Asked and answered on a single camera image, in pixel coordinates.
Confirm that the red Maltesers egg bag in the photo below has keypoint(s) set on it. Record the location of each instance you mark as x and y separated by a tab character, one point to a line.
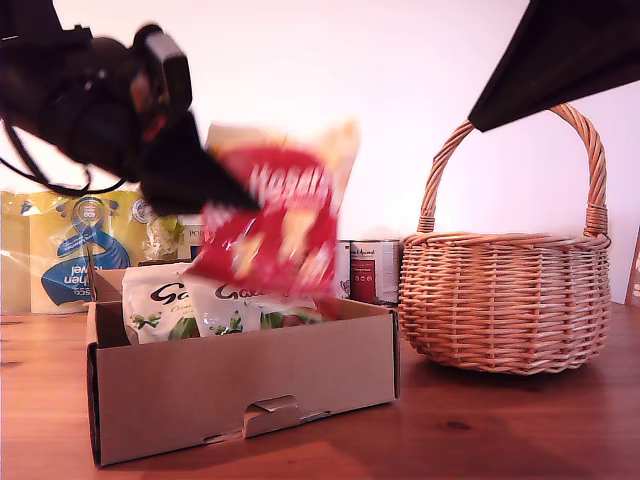
295	215

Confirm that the red label tin can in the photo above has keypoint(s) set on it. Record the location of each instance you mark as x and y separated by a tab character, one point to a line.
372	270

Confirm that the brown cardboard box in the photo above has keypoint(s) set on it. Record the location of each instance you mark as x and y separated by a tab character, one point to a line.
225	380

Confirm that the yellow kitchen towel pack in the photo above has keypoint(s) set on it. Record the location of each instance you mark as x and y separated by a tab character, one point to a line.
60	280

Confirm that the brown board with white dots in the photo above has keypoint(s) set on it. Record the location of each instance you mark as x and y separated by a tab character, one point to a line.
634	280

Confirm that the white Porlex box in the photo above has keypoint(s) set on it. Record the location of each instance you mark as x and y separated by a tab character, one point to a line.
191	232

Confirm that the white Galaxy egg bag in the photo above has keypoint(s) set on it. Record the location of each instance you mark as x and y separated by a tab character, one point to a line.
235	300
150	300

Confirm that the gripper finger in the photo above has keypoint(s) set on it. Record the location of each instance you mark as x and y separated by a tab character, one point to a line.
565	55
190	180

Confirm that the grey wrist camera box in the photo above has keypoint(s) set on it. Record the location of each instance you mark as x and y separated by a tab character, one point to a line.
170	70

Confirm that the woven wicker basket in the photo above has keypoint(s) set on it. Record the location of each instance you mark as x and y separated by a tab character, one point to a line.
500	310

